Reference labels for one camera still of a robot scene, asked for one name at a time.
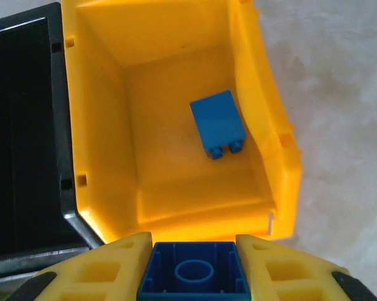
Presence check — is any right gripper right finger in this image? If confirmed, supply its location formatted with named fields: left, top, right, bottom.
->
left=235, top=234, right=377, bottom=301

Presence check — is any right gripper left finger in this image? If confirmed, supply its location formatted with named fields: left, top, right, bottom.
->
left=9, top=232, right=154, bottom=301

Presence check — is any blue lego brick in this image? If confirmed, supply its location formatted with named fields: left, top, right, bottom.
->
left=189, top=90, right=248, bottom=160
left=137, top=241, right=253, bottom=301

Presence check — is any yellow plastic bin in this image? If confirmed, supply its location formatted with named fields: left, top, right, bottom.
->
left=60, top=0, right=303, bottom=244

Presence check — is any black plastic bin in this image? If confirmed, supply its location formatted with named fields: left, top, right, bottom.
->
left=0, top=2, right=103, bottom=280

